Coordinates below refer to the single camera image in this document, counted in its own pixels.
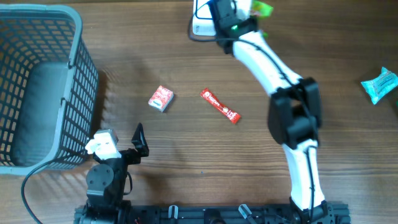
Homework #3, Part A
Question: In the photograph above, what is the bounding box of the small red white box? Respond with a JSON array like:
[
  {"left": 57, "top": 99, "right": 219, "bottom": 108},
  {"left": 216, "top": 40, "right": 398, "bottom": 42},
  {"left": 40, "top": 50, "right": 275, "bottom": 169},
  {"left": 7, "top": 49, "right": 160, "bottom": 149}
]
[{"left": 148, "top": 85, "right": 174, "bottom": 112}]

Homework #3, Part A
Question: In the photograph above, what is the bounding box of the red Nescafe coffee stick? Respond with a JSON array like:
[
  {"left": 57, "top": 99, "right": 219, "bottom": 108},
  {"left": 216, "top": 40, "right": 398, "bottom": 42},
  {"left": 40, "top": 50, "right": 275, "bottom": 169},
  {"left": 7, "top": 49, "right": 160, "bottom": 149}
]
[{"left": 200, "top": 88, "right": 241, "bottom": 124}]

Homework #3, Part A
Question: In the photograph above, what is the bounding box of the green Haribo gummy bag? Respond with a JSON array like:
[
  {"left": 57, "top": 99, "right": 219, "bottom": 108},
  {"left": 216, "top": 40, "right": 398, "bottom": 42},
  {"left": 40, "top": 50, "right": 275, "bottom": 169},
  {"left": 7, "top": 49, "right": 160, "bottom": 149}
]
[{"left": 250, "top": 0, "right": 274, "bottom": 30}]

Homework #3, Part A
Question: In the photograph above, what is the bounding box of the mint Zappy wipes pack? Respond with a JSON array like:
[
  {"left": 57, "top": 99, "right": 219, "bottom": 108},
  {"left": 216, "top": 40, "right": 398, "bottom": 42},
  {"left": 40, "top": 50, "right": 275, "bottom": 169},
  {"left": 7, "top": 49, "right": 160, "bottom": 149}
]
[{"left": 361, "top": 67, "right": 397, "bottom": 105}]

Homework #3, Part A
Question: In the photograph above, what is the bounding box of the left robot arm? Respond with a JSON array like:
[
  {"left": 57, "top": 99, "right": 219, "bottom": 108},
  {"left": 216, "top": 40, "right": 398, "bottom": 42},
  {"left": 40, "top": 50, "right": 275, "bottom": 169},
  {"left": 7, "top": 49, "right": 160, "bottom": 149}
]
[{"left": 74, "top": 123, "right": 149, "bottom": 224}]

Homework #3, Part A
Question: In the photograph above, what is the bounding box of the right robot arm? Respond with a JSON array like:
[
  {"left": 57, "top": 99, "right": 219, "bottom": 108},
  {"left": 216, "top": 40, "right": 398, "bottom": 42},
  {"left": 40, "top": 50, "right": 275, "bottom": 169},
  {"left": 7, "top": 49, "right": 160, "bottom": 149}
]
[{"left": 208, "top": 1, "right": 327, "bottom": 223}]

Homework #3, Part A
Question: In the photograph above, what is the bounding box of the white barcode scanner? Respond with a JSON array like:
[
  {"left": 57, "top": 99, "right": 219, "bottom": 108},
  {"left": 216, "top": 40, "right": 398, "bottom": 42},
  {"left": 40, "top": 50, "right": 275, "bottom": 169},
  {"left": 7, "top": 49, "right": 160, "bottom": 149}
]
[{"left": 192, "top": 0, "right": 216, "bottom": 37}]

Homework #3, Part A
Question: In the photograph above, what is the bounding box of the grey plastic mesh basket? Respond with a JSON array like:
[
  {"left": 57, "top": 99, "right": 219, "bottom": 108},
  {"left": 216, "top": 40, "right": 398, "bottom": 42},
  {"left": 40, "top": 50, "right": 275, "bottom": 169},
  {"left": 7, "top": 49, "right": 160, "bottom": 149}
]
[{"left": 1, "top": 4, "right": 99, "bottom": 175}]

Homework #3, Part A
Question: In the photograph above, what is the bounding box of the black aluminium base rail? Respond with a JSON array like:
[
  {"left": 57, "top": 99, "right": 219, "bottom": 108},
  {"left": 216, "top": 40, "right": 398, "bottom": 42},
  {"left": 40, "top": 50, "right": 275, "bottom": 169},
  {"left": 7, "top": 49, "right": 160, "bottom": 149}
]
[{"left": 73, "top": 203, "right": 351, "bottom": 224}]

